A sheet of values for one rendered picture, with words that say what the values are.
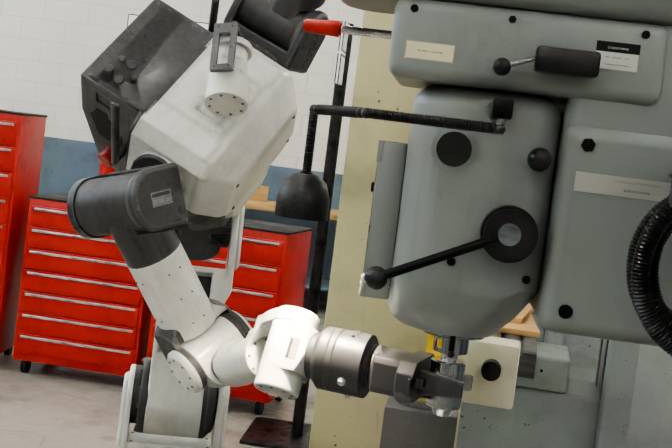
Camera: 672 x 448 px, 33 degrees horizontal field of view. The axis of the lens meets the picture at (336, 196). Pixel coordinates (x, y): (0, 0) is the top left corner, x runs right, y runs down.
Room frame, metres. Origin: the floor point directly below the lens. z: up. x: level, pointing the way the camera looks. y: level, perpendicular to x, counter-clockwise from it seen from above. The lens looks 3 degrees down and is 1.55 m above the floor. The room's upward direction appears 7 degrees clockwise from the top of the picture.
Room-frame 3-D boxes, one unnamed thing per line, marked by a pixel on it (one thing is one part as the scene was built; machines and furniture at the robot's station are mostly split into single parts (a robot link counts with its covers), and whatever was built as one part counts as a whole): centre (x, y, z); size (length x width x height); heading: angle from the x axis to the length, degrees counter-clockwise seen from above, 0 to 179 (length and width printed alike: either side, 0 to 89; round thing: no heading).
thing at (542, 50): (1.38, -0.23, 1.66); 0.12 x 0.04 x 0.04; 85
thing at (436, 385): (1.49, -0.17, 1.24); 0.06 x 0.02 x 0.03; 71
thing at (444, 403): (1.52, -0.18, 1.23); 0.05 x 0.05 x 0.06
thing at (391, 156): (1.53, -0.07, 1.45); 0.04 x 0.04 x 0.21; 85
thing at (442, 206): (1.52, -0.18, 1.47); 0.21 x 0.19 x 0.32; 175
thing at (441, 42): (1.51, -0.22, 1.68); 0.34 x 0.24 x 0.10; 85
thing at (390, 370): (1.55, -0.09, 1.24); 0.13 x 0.12 x 0.10; 161
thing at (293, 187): (1.53, 0.04, 1.46); 0.07 x 0.07 x 0.06
